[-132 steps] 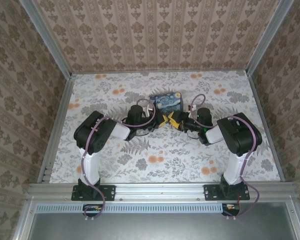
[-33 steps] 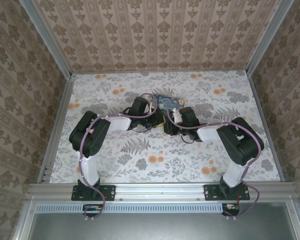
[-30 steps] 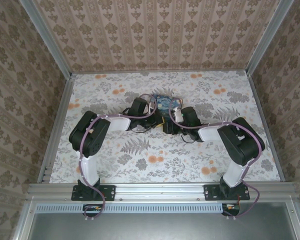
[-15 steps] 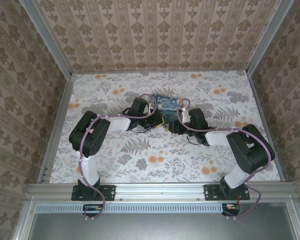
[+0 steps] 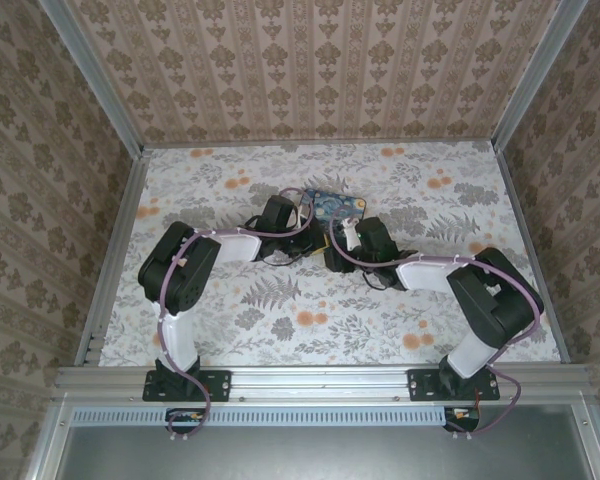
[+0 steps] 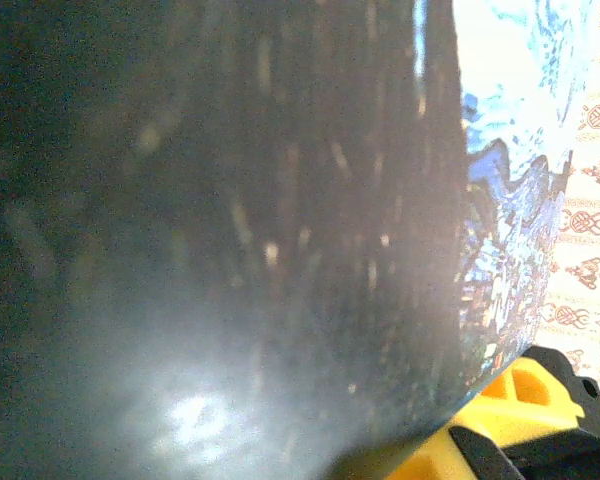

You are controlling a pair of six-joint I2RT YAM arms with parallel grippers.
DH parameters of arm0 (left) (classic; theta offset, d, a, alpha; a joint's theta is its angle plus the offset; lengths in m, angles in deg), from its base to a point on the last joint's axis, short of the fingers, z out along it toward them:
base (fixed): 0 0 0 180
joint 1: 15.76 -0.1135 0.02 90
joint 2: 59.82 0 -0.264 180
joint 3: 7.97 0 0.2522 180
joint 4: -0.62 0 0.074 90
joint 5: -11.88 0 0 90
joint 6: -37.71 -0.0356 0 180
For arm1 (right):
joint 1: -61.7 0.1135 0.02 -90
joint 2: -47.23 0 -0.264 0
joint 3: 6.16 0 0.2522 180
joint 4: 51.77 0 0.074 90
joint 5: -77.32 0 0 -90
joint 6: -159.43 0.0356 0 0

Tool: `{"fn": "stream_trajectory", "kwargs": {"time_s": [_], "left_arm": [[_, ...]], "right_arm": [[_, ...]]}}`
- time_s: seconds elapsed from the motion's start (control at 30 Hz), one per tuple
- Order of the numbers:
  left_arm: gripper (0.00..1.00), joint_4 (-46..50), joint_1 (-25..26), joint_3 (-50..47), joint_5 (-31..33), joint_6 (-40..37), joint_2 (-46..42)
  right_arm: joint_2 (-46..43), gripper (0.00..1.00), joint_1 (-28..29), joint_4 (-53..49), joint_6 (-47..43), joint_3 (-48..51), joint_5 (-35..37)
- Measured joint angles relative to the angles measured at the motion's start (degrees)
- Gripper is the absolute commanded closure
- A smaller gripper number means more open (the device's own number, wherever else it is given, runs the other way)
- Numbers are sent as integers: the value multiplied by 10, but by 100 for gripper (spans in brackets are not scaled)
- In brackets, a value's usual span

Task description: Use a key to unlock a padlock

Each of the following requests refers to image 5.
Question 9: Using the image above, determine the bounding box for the aluminium corner post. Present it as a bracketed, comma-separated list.
[492, 0, 590, 152]
[38, 0, 145, 157]

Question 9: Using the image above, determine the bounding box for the starry night print tin box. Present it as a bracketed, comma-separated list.
[299, 188, 369, 227]

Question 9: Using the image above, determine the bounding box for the floral table cloth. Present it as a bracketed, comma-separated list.
[99, 141, 564, 367]

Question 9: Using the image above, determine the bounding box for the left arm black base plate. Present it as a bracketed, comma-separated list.
[141, 369, 232, 403]

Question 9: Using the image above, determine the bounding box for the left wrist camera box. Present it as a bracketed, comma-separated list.
[296, 199, 317, 232]

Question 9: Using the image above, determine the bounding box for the aluminium front rail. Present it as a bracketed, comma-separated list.
[54, 363, 592, 402]

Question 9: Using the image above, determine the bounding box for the grey slotted cable duct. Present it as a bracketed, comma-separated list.
[71, 405, 452, 428]

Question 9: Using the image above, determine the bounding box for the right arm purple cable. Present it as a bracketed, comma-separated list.
[329, 209, 542, 440]

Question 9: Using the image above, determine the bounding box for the aluminium side rail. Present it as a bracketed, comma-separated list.
[493, 144, 572, 364]
[73, 149, 150, 367]

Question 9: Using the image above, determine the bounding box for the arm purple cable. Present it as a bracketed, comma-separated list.
[329, 209, 542, 440]
[157, 187, 315, 442]

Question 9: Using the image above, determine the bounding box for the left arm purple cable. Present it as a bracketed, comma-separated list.
[157, 187, 315, 442]

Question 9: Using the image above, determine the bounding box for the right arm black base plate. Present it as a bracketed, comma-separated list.
[407, 368, 501, 402]

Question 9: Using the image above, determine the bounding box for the grey metal sheet panel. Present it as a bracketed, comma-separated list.
[54, 404, 597, 480]

